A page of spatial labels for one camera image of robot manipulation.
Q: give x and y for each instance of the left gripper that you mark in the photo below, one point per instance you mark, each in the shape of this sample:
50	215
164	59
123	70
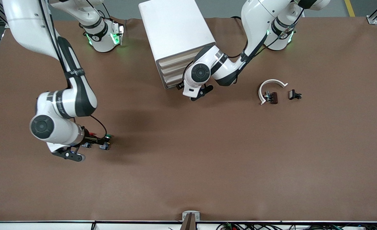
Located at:
179	85

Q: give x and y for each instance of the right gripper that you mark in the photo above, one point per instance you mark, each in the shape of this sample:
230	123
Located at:
88	139

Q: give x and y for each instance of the green push button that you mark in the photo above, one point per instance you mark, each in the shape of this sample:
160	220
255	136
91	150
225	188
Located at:
104	147

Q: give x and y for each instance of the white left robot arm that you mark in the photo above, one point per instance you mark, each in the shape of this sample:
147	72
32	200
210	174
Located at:
226	64

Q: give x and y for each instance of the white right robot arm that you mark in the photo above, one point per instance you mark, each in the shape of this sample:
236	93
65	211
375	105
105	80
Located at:
60	102

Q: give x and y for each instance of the red push button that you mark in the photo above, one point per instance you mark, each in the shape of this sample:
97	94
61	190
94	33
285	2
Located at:
86	145

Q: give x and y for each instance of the brown table cover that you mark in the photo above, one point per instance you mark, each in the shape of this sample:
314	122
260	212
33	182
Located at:
188	159

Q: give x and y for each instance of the white curved plastic piece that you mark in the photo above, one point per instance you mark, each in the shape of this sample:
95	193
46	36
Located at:
273	81

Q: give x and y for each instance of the black small component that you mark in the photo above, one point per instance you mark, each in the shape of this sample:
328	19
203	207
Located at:
292	94

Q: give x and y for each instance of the brown upright bar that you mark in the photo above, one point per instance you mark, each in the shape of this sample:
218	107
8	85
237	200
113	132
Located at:
188	223

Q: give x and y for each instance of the white table edge rail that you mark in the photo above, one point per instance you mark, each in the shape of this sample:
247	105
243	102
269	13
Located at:
48	226

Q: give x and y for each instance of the grey metal mounting bracket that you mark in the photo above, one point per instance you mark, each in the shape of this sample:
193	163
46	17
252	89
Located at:
191	213

